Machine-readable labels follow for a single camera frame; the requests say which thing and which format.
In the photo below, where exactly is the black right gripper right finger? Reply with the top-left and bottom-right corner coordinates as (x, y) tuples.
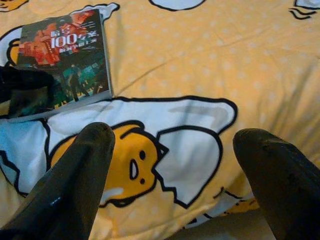
(232, 128), (320, 240)

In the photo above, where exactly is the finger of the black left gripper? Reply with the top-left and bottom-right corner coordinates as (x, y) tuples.
(0, 66), (55, 104)

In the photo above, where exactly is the dark red green book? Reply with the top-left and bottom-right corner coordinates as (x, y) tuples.
(8, 8), (114, 121)

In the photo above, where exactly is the yellow egg cartoon blanket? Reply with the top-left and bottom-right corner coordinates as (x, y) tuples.
(0, 0), (320, 240)

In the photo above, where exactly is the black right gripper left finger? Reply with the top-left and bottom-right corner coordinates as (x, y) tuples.
(0, 121), (116, 240)

